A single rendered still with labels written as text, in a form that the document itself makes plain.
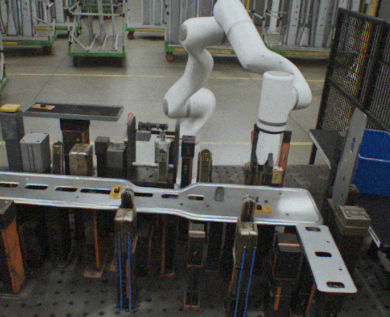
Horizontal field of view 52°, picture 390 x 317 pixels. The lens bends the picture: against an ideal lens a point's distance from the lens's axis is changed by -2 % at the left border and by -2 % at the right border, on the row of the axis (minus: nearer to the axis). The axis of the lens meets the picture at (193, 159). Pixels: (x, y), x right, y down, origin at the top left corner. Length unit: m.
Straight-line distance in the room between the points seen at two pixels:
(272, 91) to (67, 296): 0.92
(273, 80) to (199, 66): 0.49
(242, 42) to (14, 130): 0.97
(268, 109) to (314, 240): 0.40
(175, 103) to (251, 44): 0.55
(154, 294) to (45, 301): 0.35
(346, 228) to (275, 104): 0.43
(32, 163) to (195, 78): 0.69
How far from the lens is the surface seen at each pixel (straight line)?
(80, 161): 1.48
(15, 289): 1.45
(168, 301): 1.40
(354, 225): 1.28
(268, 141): 1.17
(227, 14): 1.32
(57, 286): 1.48
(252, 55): 1.21
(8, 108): 1.72
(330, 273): 1.13
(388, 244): 1.26
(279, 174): 1.45
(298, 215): 1.33
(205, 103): 1.74
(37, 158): 1.53
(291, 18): 8.99
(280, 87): 1.13
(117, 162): 1.50
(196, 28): 1.45
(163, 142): 1.49
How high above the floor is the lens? 1.69
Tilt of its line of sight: 25 degrees down
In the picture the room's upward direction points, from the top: 4 degrees clockwise
